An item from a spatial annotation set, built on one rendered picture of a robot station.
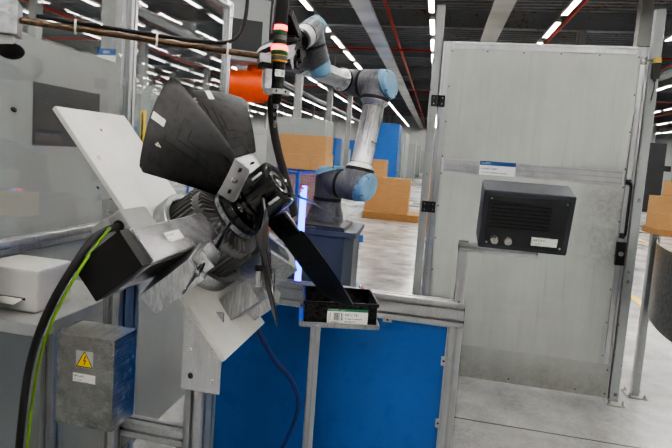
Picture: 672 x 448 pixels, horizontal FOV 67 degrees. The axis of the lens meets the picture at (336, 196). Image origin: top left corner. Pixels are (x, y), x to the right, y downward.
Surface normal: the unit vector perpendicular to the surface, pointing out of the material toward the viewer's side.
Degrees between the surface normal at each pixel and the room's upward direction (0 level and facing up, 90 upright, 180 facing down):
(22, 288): 90
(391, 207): 90
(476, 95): 90
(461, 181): 90
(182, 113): 75
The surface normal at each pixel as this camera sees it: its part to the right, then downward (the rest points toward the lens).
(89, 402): -0.19, 0.07
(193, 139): 0.83, -0.03
